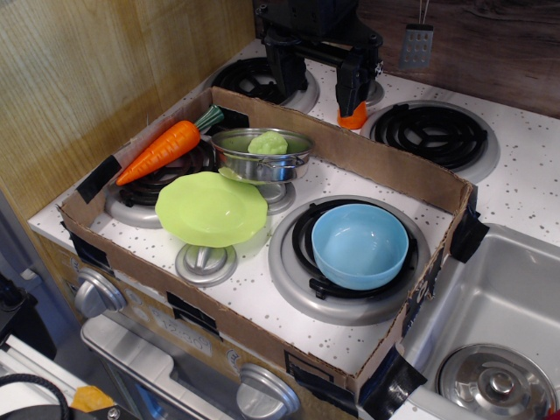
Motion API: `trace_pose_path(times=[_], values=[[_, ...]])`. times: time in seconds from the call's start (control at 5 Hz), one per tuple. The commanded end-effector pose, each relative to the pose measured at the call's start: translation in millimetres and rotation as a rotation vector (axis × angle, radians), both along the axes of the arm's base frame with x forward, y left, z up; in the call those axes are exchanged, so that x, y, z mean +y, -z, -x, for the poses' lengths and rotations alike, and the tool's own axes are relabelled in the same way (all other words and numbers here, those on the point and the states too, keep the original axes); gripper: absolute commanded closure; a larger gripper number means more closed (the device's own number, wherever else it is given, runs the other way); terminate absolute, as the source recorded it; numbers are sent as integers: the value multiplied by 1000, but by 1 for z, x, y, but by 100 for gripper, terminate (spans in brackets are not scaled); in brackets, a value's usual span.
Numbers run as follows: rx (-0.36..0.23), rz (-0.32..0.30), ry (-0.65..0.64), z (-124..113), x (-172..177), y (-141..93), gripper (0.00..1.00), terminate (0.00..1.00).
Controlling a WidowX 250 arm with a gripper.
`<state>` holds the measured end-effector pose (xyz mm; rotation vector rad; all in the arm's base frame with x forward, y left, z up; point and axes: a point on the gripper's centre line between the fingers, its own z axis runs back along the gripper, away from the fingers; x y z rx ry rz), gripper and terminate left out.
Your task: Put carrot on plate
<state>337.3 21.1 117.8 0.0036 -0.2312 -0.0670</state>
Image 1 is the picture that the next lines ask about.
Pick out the silver oven knob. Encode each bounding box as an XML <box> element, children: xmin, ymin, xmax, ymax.
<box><xmin>236</xmin><ymin>363</ymin><xmax>301</xmax><ymax>420</ymax></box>
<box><xmin>74</xmin><ymin>268</ymin><xmax>127</xmax><ymax>319</ymax></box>

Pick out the silver stove knob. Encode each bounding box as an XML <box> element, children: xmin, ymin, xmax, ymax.
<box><xmin>257</xmin><ymin>183</ymin><xmax>296</xmax><ymax>216</ymax></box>
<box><xmin>175</xmin><ymin>244</ymin><xmax>237</xmax><ymax>288</ymax></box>
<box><xmin>366</xmin><ymin>80</ymin><xmax>385</xmax><ymax>108</ymax></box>

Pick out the green plastic plate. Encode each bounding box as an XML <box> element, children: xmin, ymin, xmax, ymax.
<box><xmin>155</xmin><ymin>171</ymin><xmax>268</xmax><ymax>248</ymax></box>

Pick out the back left black burner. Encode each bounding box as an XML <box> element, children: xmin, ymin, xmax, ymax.
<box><xmin>204</xmin><ymin>57</ymin><xmax>319</xmax><ymax>114</ymax></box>

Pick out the orange toy carrot green stem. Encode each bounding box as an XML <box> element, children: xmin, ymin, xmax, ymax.
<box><xmin>115</xmin><ymin>104</ymin><xmax>225</xmax><ymax>187</ymax></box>

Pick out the light blue plastic bowl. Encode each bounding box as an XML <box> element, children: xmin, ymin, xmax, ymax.
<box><xmin>311</xmin><ymin>203</ymin><xmax>410</xmax><ymax>291</ymax></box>

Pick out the green toy lettuce piece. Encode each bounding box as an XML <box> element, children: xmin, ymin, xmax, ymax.
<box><xmin>248</xmin><ymin>131</ymin><xmax>288</xmax><ymax>155</ymax></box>

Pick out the silver middle stove knob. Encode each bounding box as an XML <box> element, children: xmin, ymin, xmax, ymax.
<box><xmin>257</xmin><ymin>183</ymin><xmax>296</xmax><ymax>216</ymax></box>

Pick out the front left black burner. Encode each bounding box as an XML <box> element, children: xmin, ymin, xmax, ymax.
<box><xmin>105</xmin><ymin>140</ymin><xmax>216</xmax><ymax>229</ymax></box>

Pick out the silver stove top knob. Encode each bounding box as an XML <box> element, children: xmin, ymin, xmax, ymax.
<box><xmin>175</xmin><ymin>244</ymin><xmax>237</xmax><ymax>288</ymax></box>

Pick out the front right black burner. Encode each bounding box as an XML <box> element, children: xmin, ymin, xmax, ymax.
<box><xmin>269</xmin><ymin>195</ymin><xmax>430</xmax><ymax>326</ymax></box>

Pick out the right silver oven knob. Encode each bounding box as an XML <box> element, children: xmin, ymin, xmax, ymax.
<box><xmin>236</xmin><ymin>363</ymin><xmax>301</xmax><ymax>420</ymax></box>

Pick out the brown cardboard fence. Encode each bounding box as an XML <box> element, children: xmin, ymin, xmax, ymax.
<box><xmin>59</xmin><ymin>87</ymin><xmax>489</xmax><ymax>403</ymax></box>

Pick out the black burner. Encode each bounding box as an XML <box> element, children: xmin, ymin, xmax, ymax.
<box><xmin>204</xmin><ymin>57</ymin><xmax>319</xmax><ymax>114</ymax></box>
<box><xmin>105</xmin><ymin>140</ymin><xmax>216</xmax><ymax>229</ymax></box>
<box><xmin>360</xmin><ymin>101</ymin><xmax>500</xmax><ymax>184</ymax></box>
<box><xmin>269</xmin><ymin>195</ymin><xmax>430</xmax><ymax>326</ymax></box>

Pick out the silver metal pot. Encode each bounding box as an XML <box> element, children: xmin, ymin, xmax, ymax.
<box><xmin>210</xmin><ymin>128</ymin><xmax>314</xmax><ymax>185</ymax></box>

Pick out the grey hanging spatula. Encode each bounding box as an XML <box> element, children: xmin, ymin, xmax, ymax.
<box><xmin>399</xmin><ymin>0</ymin><xmax>434</xmax><ymax>70</ymax></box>

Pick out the left silver oven knob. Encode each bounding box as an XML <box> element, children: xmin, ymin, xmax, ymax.
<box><xmin>74</xmin><ymin>268</ymin><xmax>127</xmax><ymax>319</ymax></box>

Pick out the silver pot lid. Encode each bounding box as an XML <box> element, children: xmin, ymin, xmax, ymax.
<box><xmin>435</xmin><ymin>344</ymin><xmax>558</xmax><ymax>419</ymax></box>

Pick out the silver oven door handle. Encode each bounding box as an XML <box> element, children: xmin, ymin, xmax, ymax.
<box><xmin>81</xmin><ymin>315</ymin><xmax>242</xmax><ymax>419</ymax></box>

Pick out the yellow sponge piece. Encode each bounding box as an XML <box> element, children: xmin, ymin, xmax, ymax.
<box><xmin>70</xmin><ymin>385</ymin><xmax>115</xmax><ymax>413</ymax></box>

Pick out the small orange toy cone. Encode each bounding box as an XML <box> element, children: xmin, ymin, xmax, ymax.
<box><xmin>337</xmin><ymin>101</ymin><xmax>368</xmax><ymax>130</ymax></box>

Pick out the back right black burner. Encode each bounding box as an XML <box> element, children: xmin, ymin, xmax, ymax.
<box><xmin>360</xmin><ymin>101</ymin><xmax>500</xmax><ymax>184</ymax></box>

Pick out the silver back stove knob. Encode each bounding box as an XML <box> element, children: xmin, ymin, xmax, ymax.
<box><xmin>366</xmin><ymin>80</ymin><xmax>385</xmax><ymax>108</ymax></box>

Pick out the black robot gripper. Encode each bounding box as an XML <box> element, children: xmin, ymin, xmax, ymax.
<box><xmin>255</xmin><ymin>1</ymin><xmax>382</xmax><ymax>117</ymax></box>

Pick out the black cable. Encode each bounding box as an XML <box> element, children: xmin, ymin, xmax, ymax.
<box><xmin>0</xmin><ymin>373</ymin><xmax>71</xmax><ymax>420</ymax></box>

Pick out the grey metal sink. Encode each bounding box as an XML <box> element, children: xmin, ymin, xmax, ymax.
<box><xmin>395</xmin><ymin>225</ymin><xmax>559</xmax><ymax>419</ymax></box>

